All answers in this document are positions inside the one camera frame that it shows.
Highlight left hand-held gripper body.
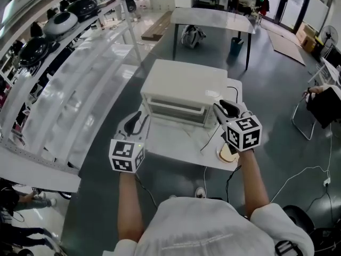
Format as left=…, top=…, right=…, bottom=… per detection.
left=108, top=113, right=150, bottom=174

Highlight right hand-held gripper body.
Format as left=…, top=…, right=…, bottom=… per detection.
left=221, top=108, right=263, bottom=153

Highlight white toaster oven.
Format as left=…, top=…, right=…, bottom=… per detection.
left=140, top=59, right=229, bottom=130

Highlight person's left forearm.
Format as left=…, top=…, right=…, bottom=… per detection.
left=117, top=169, right=147, bottom=244

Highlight person's right forearm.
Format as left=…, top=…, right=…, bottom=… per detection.
left=238, top=147, right=270, bottom=220

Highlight plate with bread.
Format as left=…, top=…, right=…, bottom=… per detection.
left=215, top=142, right=241, bottom=165

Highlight small white marble table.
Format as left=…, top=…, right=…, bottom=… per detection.
left=140, top=77, right=243, bottom=172

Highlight dark blue bin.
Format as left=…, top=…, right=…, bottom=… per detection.
left=230, top=36, right=245, bottom=57

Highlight white metal shelf rack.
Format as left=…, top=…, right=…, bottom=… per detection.
left=0, top=0, right=143, bottom=193

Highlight white and black backpack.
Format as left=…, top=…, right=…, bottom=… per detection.
left=181, top=25, right=207, bottom=50

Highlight flat cardboard sheets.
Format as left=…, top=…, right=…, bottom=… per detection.
left=265, top=22, right=306, bottom=67

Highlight large white table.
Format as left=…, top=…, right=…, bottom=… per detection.
left=169, top=6, right=257, bottom=71

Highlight person's white shirt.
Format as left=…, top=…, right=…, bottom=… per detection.
left=114, top=196, right=315, bottom=256

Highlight wooden bench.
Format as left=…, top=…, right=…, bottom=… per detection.
left=140, top=10, right=173, bottom=42

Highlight cardboard boxes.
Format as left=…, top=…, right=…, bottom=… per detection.
left=296, top=22, right=318, bottom=53

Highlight black round stool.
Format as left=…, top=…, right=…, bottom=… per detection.
left=281, top=204, right=315, bottom=235

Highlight black standing fan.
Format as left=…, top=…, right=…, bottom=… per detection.
left=318, top=25, right=337, bottom=58

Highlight black round domed appliance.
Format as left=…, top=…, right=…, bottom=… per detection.
left=18, top=36, right=51, bottom=67

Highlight grey white domed appliance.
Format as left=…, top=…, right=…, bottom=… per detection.
left=43, top=11, right=80, bottom=36

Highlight glossy black domed appliance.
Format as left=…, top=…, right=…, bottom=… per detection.
left=66, top=0, right=99, bottom=21

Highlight black oven power cable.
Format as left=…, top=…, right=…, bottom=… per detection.
left=226, top=85, right=240, bottom=102

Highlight thin black cable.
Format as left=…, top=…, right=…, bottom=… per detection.
left=199, top=123, right=223, bottom=153

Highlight metal frame chair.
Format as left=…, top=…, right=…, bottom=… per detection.
left=291, top=97, right=318, bottom=141

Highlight white cable under table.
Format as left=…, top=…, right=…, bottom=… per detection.
left=202, top=166, right=208, bottom=198

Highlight long white charger cable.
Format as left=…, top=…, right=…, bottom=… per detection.
left=269, top=121, right=333, bottom=204

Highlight black strap buckle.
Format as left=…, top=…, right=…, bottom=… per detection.
left=274, top=239, right=301, bottom=256

